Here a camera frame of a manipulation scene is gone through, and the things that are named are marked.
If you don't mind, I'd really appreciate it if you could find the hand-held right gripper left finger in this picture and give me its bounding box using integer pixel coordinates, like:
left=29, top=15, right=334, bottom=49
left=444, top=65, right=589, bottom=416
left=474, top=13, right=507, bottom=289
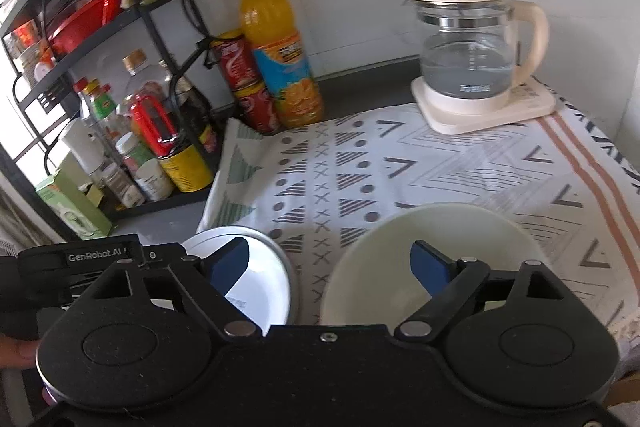
left=92, top=238, right=263, bottom=343

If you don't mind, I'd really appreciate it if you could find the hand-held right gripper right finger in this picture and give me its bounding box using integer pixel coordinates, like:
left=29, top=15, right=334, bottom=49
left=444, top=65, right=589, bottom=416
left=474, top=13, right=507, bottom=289
left=394, top=240, right=571, bottom=343

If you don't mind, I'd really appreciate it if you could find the white printed plate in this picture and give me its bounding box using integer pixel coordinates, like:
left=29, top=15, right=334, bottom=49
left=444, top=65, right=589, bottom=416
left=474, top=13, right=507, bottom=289
left=180, top=224, right=300, bottom=327

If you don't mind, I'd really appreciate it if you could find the white ceramic bowl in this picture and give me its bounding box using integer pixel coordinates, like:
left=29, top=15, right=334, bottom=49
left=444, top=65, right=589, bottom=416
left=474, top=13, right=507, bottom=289
left=320, top=203, right=552, bottom=329

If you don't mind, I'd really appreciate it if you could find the person's left hand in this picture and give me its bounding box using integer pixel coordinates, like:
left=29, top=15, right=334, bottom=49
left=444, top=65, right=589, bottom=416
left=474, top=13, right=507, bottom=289
left=0, top=337, right=42, bottom=369

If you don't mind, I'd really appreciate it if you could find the green cardboard box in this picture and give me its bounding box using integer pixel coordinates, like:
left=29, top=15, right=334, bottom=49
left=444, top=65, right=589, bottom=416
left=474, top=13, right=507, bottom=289
left=34, top=166, right=115, bottom=241

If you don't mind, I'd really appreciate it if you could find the brown spice jar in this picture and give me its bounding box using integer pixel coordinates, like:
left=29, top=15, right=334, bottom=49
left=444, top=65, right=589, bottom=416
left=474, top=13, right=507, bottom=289
left=101, top=163, right=146, bottom=208

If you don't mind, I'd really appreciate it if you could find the patterned white tablecloth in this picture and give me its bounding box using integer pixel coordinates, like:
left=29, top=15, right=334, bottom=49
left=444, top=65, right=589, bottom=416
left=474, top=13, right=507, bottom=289
left=197, top=89, right=640, bottom=344

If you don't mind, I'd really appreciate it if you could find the white capped spice jar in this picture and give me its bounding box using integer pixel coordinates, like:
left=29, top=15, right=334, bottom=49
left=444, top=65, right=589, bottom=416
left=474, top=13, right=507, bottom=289
left=115, top=132, right=175, bottom=202

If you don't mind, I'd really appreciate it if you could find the dark sauce bottle yellow label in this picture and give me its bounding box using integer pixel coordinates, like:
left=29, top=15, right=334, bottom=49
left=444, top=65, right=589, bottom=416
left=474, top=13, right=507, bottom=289
left=159, top=61, right=219, bottom=194

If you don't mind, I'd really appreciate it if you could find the white plastic bottle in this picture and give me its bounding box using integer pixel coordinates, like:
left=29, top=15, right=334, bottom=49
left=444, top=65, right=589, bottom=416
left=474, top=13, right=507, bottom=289
left=59, top=119, right=107, bottom=174

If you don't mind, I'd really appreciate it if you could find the red soda can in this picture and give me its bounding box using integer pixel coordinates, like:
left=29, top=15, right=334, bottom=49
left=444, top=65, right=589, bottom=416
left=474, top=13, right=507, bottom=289
left=214, top=31, right=259, bottom=90
left=234, top=81, right=281, bottom=136

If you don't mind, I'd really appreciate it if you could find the red labelled bottle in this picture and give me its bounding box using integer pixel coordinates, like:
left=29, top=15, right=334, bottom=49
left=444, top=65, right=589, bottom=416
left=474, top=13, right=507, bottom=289
left=128, top=93, right=180, bottom=158

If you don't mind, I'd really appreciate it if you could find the cream kettle base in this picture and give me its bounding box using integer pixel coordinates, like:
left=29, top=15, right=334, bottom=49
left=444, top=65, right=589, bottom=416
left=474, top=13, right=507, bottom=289
left=411, top=76, right=557, bottom=136

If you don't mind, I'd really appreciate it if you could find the black metal rack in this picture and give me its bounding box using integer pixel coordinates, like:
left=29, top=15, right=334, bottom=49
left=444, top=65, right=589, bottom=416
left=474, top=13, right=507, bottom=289
left=0, top=0, right=222, bottom=230

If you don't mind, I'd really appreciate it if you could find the clear bottle brown cap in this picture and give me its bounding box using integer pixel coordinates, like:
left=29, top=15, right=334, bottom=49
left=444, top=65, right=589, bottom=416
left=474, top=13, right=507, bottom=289
left=122, top=51, right=167, bottom=108

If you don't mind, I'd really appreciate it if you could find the orange juice bottle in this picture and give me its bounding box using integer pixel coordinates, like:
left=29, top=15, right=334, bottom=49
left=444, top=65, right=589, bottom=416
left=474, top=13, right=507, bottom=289
left=239, top=0, right=325, bottom=129

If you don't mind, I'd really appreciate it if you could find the instant noodle cup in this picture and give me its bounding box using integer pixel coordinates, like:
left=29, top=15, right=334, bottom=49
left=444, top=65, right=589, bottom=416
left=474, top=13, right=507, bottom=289
left=13, top=19, right=57, bottom=88

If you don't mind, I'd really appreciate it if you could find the glass kettle with cream lid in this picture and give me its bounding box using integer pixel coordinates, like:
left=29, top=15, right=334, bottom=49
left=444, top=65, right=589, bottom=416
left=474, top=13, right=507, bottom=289
left=406, top=0, right=550, bottom=100

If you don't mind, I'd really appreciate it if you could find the red plastic basket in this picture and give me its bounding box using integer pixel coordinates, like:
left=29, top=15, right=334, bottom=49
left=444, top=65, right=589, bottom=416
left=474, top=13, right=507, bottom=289
left=49, top=0, right=124, bottom=56

